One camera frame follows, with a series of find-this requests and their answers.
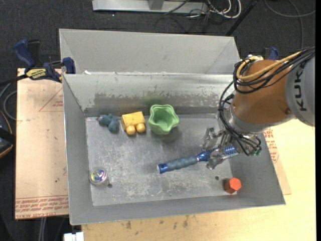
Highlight blue-grey toy animal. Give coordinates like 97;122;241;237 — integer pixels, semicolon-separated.
97;113;121;134

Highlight shiny iridescent ball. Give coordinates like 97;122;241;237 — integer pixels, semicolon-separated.
88;167;109;186

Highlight green wavy-rimmed cup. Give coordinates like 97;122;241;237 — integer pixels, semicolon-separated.
147;104;180;136

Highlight brown cardboard board, red print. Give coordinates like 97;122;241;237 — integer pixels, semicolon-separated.
15;67;292;221

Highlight yellow toy block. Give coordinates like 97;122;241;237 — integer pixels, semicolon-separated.
121;111;147;136

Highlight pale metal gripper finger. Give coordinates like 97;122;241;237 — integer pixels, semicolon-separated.
200;127;222;148
206;151;228;171

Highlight grey metal bin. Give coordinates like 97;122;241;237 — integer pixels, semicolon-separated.
59;28;286;226

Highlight orange-red hexagonal block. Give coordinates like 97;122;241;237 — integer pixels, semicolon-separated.
223;177;242;195

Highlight blue tool with grey grip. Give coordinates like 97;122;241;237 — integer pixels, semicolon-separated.
156;144;239;175

